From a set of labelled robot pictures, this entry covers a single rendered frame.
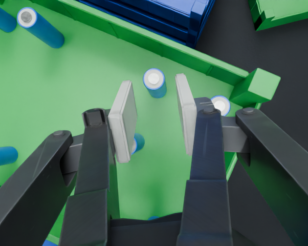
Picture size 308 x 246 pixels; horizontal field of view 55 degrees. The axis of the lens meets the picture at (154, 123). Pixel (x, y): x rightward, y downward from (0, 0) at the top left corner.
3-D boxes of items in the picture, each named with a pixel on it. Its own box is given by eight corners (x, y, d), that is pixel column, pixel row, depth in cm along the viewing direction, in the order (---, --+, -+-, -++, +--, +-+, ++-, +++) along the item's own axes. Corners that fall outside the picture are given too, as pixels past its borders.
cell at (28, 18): (67, 35, 31) (39, 10, 25) (60, 51, 31) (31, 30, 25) (52, 29, 31) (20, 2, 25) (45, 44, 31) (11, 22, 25)
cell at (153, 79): (169, 84, 30) (168, 72, 24) (162, 101, 30) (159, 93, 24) (153, 77, 31) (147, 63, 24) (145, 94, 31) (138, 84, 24)
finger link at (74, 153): (111, 169, 15) (53, 175, 15) (122, 128, 20) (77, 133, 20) (105, 143, 14) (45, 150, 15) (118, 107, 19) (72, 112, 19)
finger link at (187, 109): (181, 107, 15) (196, 105, 15) (174, 73, 22) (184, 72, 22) (187, 156, 16) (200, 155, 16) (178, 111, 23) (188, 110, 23)
